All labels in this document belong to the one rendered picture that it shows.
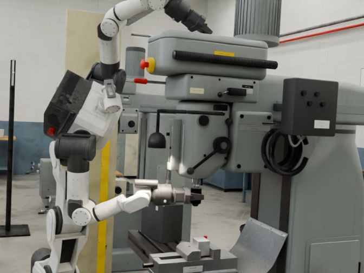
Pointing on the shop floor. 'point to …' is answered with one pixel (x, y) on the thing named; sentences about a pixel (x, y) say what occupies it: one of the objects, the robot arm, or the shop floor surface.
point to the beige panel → (88, 50)
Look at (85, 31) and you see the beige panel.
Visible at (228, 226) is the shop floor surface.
